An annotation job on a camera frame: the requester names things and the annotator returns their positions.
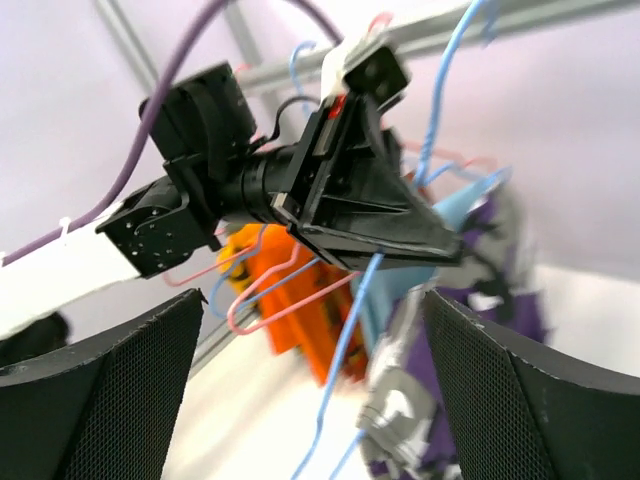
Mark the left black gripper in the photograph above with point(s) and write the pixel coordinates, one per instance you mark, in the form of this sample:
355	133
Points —
343	196

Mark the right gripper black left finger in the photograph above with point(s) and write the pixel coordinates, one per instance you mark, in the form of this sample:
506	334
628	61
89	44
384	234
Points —
104	407

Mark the pink hanger of blue trousers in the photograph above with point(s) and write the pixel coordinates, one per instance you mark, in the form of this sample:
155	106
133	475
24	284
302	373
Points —
431	160

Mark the aluminium hanging rail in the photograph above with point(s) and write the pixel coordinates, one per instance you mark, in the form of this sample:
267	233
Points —
432	33

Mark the blue wire hanger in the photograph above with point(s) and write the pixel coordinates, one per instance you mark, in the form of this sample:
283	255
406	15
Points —
422	178

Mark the purple camouflage trousers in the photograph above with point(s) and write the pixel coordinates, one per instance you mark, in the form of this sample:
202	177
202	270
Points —
404	423

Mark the plain orange trousers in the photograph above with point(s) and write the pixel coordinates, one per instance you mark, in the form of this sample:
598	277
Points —
314	327

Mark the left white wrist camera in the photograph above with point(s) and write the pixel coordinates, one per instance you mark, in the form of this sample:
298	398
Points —
365	65

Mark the light blue trousers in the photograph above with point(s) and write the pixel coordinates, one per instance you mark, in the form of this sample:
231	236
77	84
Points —
387	286

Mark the yellow camouflage trousers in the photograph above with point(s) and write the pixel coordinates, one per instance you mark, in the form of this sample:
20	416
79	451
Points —
234	271

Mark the orange camouflage trousers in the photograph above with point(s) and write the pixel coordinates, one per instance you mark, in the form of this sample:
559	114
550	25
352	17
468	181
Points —
350	340

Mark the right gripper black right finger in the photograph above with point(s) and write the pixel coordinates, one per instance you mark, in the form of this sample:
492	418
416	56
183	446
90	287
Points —
519	409

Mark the pink hanger of orange trousers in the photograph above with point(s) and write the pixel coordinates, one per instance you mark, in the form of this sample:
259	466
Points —
243	300

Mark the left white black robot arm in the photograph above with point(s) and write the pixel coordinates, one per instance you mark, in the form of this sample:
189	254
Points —
215	171

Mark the pink hanger of yellow camouflage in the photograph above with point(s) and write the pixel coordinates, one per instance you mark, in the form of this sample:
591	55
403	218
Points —
200	272

